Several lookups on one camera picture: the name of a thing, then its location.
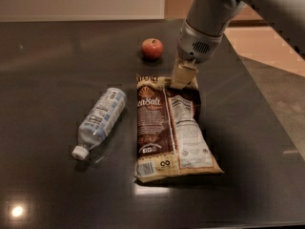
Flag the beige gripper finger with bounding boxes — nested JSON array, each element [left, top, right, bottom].
[[173, 59, 198, 80], [171, 74, 192, 90]]

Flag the brown chip bag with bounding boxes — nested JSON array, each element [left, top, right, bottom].
[[135, 76, 222, 183]]

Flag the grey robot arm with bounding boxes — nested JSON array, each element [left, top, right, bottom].
[[171, 0, 305, 89]]

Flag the red apple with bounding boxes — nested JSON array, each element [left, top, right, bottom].
[[141, 38, 163, 61]]

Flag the clear plastic water bottle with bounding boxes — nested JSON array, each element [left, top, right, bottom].
[[71, 88, 127, 160]]

